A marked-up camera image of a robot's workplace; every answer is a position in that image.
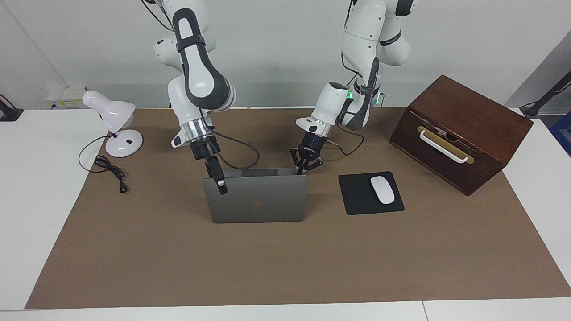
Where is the white computer mouse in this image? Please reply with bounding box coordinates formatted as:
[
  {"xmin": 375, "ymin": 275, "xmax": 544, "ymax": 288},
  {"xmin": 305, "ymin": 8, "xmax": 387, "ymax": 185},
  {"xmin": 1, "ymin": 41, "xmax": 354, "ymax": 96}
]
[{"xmin": 370, "ymin": 176, "xmax": 396, "ymax": 205}]

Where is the black mouse pad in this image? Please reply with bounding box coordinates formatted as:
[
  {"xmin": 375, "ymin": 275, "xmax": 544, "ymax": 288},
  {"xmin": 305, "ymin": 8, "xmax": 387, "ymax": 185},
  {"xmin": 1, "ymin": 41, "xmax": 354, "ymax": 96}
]
[{"xmin": 338, "ymin": 171, "xmax": 405, "ymax": 216}]

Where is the dark brown wooden box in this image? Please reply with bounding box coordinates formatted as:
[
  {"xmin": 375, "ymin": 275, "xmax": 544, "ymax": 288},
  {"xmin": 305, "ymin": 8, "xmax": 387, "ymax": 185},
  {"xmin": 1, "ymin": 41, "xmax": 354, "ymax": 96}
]
[{"xmin": 389, "ymin": 74, "xmax": 534, "ymax": 197}]

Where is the black lamp power cable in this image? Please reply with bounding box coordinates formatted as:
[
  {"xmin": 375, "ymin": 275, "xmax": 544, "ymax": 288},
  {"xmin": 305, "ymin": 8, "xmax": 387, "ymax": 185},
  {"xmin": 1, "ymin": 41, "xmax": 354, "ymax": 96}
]
[{"xmin": 79, "ymin": 135, "xmax": 129, "ymax": 194}]

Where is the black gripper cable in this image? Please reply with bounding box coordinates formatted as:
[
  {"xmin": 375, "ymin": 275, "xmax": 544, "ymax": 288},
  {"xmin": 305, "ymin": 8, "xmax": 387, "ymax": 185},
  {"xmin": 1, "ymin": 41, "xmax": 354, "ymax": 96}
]
[
  {"xmin": 326, "ymin": 123, "xmax": 365, "ymax": 156},
  {"xmin": 203, "ymin": 129, "xmax": 261, "ymax": 170}
]

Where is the brown table mat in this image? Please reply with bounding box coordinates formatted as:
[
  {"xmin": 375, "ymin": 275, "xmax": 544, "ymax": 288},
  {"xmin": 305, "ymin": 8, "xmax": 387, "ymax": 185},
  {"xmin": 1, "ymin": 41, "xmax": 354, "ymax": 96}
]
[{"xmin": 25, "ymin": 106, "xmax": 571, "ymax": 309}]

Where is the brass handle plate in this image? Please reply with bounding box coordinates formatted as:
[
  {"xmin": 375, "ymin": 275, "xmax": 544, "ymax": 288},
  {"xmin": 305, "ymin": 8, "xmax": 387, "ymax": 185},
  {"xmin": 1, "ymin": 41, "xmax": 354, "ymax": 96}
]
[{"xmin": 417, "ymin": 126, "xmax": 475, "ymax": 165}]

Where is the white desk lamp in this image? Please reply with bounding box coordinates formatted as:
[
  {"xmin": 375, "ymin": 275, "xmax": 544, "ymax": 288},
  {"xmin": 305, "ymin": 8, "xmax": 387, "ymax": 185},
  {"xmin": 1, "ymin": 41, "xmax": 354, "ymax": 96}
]
[{"xmin": 83, "ymin": 90, "xmax": 144, "ymax": 158}]

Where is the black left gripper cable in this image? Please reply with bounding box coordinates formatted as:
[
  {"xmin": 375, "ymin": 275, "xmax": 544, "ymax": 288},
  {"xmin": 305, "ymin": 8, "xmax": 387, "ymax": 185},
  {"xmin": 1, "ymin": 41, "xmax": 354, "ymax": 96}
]
[{"xmin": 326, "ymin": 123, "xmax": 365, "ymax": 156}]

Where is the blue crate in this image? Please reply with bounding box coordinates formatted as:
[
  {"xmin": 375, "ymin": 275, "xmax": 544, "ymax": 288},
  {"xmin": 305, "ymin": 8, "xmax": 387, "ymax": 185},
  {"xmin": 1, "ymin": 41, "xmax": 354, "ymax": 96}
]
[{"xmin": 549, "ymin": 111, "xmax": 571, "ymax": 157}]

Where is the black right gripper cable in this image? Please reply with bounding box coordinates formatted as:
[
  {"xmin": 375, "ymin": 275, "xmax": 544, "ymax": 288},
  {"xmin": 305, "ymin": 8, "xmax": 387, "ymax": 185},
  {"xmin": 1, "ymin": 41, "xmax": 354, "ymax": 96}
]
[{"xmin": 203, "ymin": 129, "xmax": 261, "ymax": 170}]

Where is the black clamp mount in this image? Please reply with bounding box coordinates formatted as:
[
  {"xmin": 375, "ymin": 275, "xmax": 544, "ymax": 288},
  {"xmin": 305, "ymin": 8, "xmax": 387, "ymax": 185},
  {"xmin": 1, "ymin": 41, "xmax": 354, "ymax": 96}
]
[{"xmin": 0, "ymin": 94, "xmax": 24, "ymax": 122}]

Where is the black tripod stand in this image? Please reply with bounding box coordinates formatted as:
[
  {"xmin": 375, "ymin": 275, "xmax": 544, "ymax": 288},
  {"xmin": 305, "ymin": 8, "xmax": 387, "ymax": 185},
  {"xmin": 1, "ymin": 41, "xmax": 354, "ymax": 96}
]
[{"xmin": 520, "ymin": 70, "xmax": 571, "ymax": 119}]

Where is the silver laptop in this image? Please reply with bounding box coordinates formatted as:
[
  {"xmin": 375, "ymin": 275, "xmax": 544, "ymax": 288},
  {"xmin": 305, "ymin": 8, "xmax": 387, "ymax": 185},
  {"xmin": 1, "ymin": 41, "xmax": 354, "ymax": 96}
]
[{"xmin": 203, "ymin": 168, "xmax": 308, "ymax": 223}]

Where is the white box handle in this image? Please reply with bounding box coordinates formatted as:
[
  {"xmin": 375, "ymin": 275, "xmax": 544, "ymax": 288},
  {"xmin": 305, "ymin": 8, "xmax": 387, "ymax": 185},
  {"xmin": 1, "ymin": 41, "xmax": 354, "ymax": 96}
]
[{"xmin": 419, "ymin": 129, "xmax": 469, "ymax": 164}]

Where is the white power strip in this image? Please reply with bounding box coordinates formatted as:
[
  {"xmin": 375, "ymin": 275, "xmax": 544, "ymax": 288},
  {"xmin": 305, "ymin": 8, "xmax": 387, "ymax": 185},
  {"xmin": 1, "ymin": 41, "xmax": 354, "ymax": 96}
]
[{"xmin": 46, "ymin": 87, "xmax": 87, "ymax": 110}]

